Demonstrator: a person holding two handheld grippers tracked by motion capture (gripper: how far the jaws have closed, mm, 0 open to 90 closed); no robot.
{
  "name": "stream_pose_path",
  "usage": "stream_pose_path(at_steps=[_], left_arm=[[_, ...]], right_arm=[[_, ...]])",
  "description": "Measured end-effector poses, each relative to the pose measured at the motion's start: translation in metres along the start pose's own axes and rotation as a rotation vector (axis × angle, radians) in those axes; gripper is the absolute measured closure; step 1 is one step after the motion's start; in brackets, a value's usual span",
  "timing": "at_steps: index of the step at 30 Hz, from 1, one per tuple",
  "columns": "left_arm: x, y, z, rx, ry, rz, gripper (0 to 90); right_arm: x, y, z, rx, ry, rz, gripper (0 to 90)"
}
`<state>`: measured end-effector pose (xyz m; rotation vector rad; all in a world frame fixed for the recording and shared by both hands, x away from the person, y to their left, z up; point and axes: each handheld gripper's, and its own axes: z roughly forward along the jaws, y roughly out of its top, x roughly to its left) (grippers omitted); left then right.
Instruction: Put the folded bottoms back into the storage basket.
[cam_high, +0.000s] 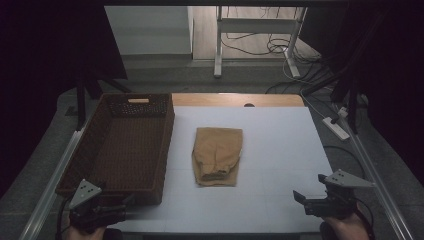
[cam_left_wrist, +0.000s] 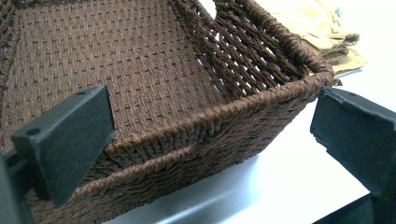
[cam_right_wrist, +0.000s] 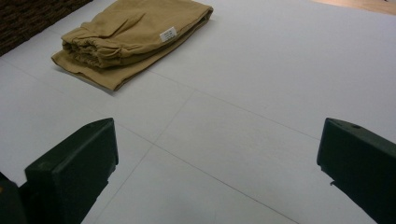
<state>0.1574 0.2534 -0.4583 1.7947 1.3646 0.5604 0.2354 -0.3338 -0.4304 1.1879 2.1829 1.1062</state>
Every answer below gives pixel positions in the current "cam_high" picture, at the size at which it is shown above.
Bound white table mat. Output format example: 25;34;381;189
109;105;334;234

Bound wooden table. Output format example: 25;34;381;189
172;93;305;108

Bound white floor cable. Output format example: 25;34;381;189
282;59;334;121

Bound metal rail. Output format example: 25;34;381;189
19;128;84;240
346;123;414;240

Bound white power strip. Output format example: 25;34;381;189
322;116;351;142

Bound person's left hand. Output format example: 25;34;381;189
66;224;108;240

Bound tangle of black floor cables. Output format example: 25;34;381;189
221;5;323;66

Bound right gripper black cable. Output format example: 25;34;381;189
354;198;375;234

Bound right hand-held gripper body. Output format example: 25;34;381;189
303;169;376;220

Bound tan pants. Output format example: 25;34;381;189
192;126;244;188

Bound black looped floor cable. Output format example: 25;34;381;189
323;144;366;181

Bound dark curtain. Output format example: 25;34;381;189
0;0;128;198
306;0;424;188

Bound person's right hand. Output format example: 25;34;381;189
324;213;369;240

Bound white desk frame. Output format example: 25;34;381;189
213;5;308;79

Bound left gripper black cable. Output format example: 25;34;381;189
55;198;73;240

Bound black stand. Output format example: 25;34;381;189
301;13;363;135
75;76;133;132

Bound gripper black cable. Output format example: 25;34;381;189
354;198;375;234
55;198;73;240

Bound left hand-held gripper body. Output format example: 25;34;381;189
68;179;128;233

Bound brown wicker basket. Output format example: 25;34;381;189
55;93;176;206

